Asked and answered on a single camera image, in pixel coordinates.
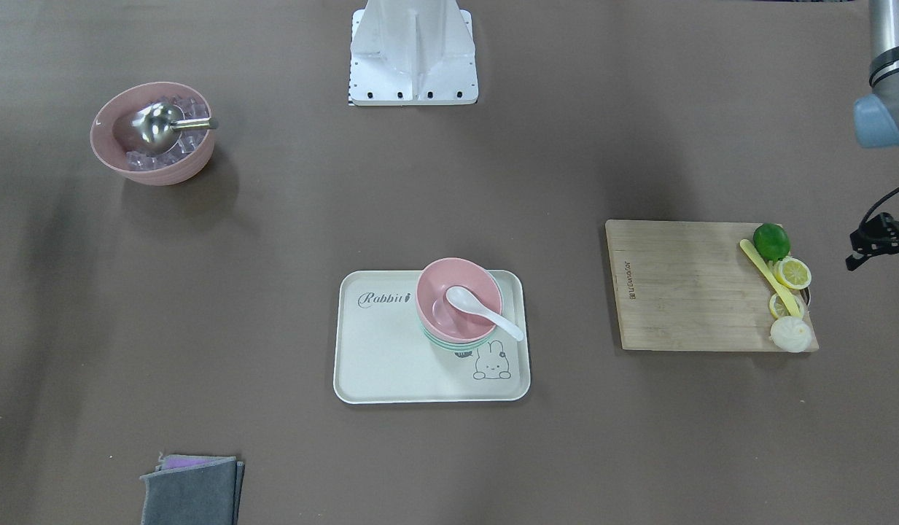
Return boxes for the white ceramic spoon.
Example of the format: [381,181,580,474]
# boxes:
[445,286,526,342]

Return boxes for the small pink bowl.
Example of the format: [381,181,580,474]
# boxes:
[416,257,504,345]

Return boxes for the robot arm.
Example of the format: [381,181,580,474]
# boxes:
[853,1,899,149]

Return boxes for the large pink ice bowl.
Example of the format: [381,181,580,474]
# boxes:
[90,81,215,186]

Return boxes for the green stacked bowls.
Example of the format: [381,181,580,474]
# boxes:
[419,324,494,354]

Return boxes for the white rectangular tray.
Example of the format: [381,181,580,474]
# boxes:
[332,270,532,403]

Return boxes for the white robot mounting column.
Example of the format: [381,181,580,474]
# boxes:
[347,1,479,106]

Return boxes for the wooden cutting board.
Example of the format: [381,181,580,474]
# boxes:
[604,219,778,352]

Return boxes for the metal ice scoop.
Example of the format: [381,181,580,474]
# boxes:
[116,102,219,156]

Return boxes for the green lime toy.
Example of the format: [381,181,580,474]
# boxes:
[752,223,790,260]

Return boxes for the upper lemon slice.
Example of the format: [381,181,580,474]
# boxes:
[768,293,806,319]

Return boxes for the yellow plastic knife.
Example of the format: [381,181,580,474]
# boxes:
[739,238,803,318]

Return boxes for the top stacked lemon slice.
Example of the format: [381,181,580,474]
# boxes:
[770,256,812,290]

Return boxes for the grey folded cloth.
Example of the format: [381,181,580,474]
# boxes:
[140,454,245,524]

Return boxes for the white steamed bun toy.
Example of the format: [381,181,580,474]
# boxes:
[769,315,813,353]

